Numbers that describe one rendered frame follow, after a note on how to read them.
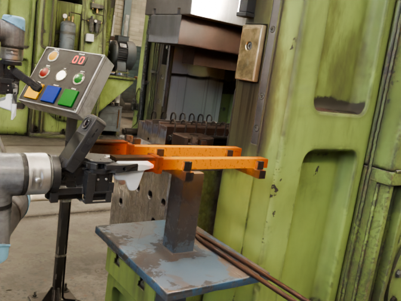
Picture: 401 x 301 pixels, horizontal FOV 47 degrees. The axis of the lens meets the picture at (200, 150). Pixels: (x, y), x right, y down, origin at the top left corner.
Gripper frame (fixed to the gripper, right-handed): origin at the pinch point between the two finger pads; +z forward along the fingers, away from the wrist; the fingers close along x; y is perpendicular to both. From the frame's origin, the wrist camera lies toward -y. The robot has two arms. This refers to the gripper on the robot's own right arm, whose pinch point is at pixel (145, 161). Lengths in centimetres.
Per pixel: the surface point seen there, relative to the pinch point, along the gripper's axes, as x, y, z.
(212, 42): -51, -30, 50
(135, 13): -865, -117, 425
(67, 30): -521, -43, 160
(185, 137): -40, 2, 37
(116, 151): -11.3, 0.5, -1.3
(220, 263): -0.6, 26.4, 25.0
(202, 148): -10.6, -0.7, 21.9
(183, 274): 1.6, 26.4, 12.5
